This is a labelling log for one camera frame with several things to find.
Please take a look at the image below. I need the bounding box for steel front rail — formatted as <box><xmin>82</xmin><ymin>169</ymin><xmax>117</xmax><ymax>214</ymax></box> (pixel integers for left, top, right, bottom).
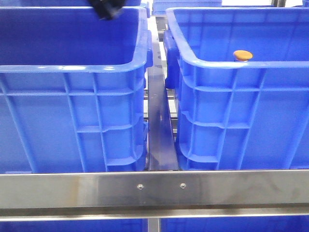
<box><xmin>0</xmin><ymin>170</ymin><xmax>309</xmax><ymax>221</ymax></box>

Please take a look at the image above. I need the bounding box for blue plastic source crate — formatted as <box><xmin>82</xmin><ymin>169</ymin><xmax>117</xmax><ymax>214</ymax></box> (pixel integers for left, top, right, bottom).
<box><xmin>0</xmin><ymin>7</ymin><xmax>153</xmax><ymax>174</ymax></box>

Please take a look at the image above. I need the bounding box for rail screw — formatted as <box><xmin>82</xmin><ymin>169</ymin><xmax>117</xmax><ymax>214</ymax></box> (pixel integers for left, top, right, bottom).
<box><xmin>180</xmin><ymin>183</ymin><xmax>186</xmax><ymax>189</ymax></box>
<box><xmin>137</xmin><ymin>184</ymin><xmax>144</xmax><ymax>190</ymax></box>

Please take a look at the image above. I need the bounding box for rail screw left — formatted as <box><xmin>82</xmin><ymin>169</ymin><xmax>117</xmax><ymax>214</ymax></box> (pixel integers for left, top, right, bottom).
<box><xmin>137</xmin><ymin>184</ymin><xmax>144</xmax><ymax>190</ymax></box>

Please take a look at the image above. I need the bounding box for rail screw right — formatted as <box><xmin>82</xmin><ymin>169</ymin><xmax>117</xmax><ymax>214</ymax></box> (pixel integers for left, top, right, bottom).
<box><xmin>180</xmin><ymin>183</ymin><xmax>186</xmax><ymax>189</ymax></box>

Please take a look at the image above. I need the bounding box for blue plastic target crate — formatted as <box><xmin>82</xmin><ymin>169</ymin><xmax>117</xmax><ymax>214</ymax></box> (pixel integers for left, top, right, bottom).
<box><xmin>164</xmin><ymin>7</ymin><xmax>309</xmax><ymax>170</ymax></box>

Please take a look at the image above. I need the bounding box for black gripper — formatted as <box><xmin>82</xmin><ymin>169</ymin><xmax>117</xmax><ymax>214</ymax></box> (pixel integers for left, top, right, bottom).
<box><xmin>88</xmin><ymin>0</ymin><xmax>126</xmax><ymax>20</ymax></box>

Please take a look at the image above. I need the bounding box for blue crate behind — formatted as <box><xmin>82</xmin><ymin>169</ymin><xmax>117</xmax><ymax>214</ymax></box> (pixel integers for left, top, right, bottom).
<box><xmin>152</xmin><ymin>0</ymin><xmax>222</xmax><ymax>15</ymax></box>

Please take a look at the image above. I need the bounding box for yellow push button large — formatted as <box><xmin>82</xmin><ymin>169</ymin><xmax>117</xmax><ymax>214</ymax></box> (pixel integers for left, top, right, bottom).
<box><xmin>233</xmin><ymin>50</ymin><xmax>253</xmax><ymax>62</ymax></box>

